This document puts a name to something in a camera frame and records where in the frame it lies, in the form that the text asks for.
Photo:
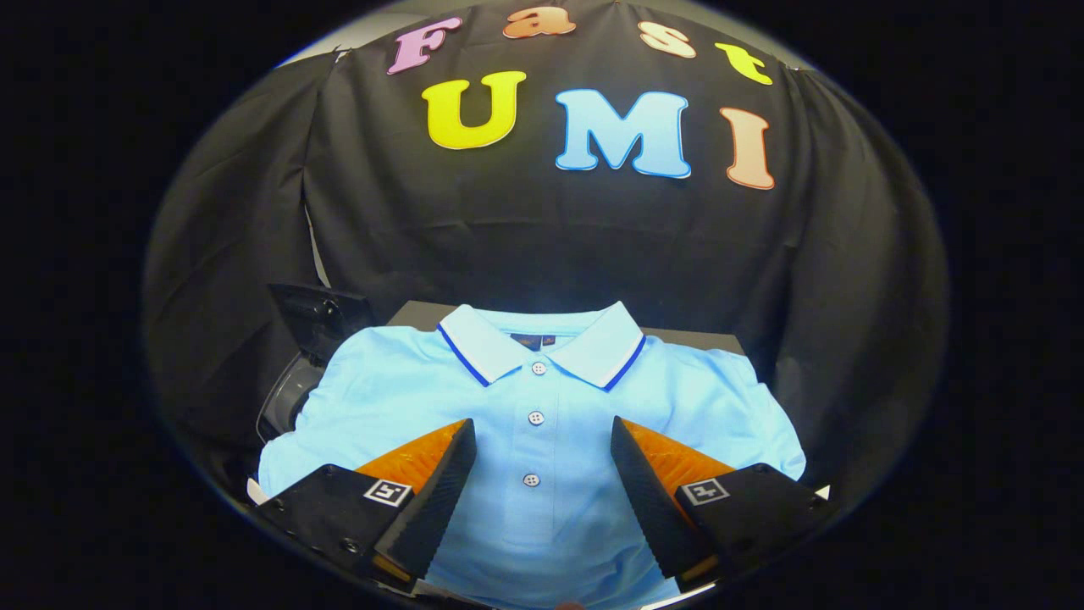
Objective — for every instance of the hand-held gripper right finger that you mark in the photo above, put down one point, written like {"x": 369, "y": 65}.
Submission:
{"x": 648, "y": 496}

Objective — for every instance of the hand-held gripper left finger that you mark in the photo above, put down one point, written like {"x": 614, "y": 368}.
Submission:
{"x": 440, "y": 496}

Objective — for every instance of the light blue polo shirt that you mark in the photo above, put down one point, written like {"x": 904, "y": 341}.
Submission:
{"x": 542, "y": 525}

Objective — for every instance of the black backdrop cloth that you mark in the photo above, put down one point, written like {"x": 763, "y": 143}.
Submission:
{"x": 542, "y": 237}

